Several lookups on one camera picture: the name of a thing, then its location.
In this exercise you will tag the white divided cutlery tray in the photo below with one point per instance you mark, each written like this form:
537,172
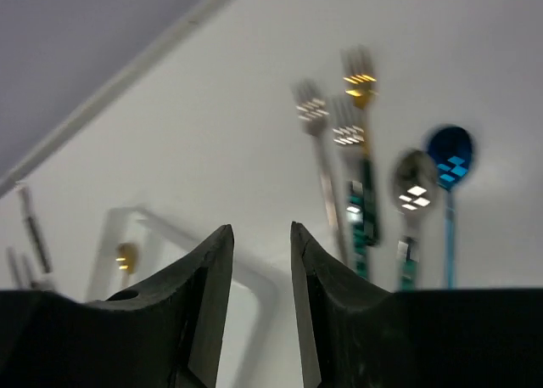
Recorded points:
136,243

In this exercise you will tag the gold fork black handle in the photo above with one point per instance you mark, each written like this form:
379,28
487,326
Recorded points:
360,80

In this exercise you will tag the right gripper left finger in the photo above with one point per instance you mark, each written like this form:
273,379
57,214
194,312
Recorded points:
165,331

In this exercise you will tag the blue metal spoon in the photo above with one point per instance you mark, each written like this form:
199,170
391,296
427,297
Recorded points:
451,148

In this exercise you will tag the all silver fork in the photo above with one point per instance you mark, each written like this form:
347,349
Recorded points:
312,111

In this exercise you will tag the teal handled silver spoon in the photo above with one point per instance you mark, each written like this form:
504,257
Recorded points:
414,190

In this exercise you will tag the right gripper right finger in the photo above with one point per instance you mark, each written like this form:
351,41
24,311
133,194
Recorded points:
354,334

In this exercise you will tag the teal handled silver fork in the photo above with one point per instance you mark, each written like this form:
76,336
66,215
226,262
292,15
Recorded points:
349,137

